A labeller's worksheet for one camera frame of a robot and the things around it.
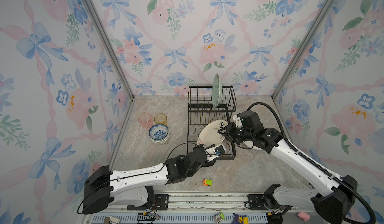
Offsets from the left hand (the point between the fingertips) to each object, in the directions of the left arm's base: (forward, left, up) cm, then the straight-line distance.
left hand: (213, 143), depth 71 cm
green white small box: (-27, -2, -18) cm, 33 cm away
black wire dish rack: (+27, +2, -20) cm, 33 cm away
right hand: (+6, -2, +2) cm, 6 cm away
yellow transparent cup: (+26, +32, -16) cm, 44 cm away
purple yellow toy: (-28, -12, -19) cm, 36 cm away
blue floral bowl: (+16, +31, -15) cm, 38 cm away
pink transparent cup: (+27, +43, -19) cm, 54 cm away
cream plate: (+9, +1, -9) cm, 13 cm away
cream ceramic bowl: (+9, +29, -15) cm, 34 cm away
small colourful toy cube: (-12, +2, -19) cm, 23 cm away
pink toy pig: (-27, -41, -17) cm, 52 cm away
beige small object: (-29, +46, -19) cm, 58 cm away
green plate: (+22, -2, +13) cm, 26 cm away
